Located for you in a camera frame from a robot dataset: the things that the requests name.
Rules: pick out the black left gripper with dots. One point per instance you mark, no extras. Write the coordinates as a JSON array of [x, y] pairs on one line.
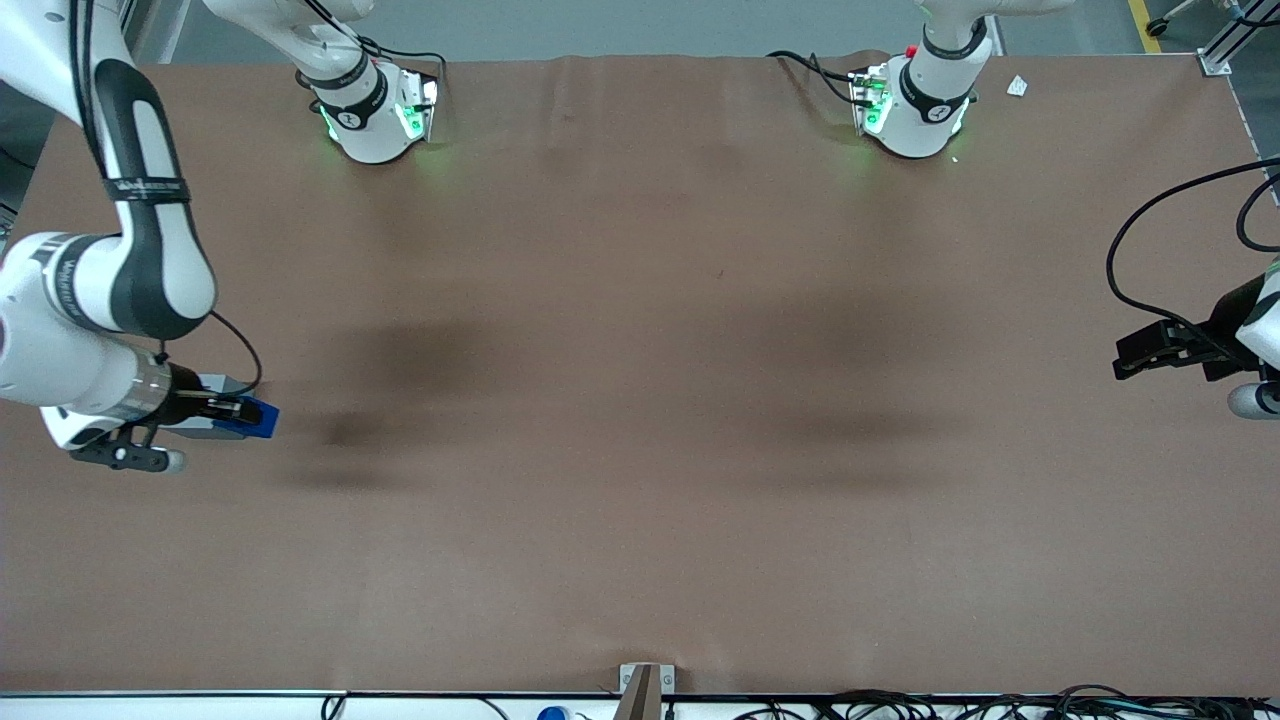
[[1226, 318]]

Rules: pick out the black caster wheel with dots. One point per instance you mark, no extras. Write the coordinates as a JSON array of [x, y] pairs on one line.
[[1158, 27]]

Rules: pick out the brown paper table cover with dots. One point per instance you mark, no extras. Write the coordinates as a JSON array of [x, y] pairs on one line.
[[640, 450]]

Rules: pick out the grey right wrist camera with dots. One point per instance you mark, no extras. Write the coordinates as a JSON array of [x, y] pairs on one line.
[[130, 457]]

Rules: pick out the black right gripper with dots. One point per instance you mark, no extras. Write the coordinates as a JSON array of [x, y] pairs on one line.
[[186, 393]]

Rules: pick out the metal bracket with brown post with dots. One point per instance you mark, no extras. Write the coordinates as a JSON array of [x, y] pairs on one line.
[[646, 682]]

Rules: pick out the blue plastic part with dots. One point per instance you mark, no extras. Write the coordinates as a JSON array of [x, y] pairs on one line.
[[262, 425]]

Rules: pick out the small white paper scrap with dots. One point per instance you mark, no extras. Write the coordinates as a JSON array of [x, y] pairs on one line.
[[1017, 86]]

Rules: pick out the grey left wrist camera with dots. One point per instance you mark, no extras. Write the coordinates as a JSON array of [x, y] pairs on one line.
[[1250, 401]]

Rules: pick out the aluminium frame profile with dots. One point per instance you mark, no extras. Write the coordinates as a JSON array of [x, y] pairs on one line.
[[1235, 40]]

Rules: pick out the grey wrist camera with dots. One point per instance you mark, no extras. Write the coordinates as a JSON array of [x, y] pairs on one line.
[[130, 457], [1250, 401]]

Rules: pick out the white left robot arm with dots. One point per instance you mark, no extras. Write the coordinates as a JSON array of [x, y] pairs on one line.
[[925, 95]]

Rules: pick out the gray square base block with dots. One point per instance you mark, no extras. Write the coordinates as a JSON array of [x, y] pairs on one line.
[[222, 384]]

